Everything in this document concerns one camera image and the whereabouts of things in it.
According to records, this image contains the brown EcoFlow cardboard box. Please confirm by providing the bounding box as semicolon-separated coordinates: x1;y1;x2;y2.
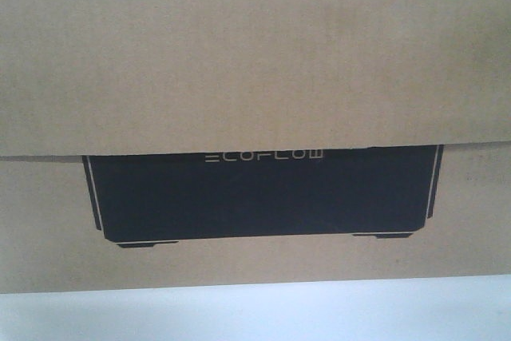
1;0;510;293

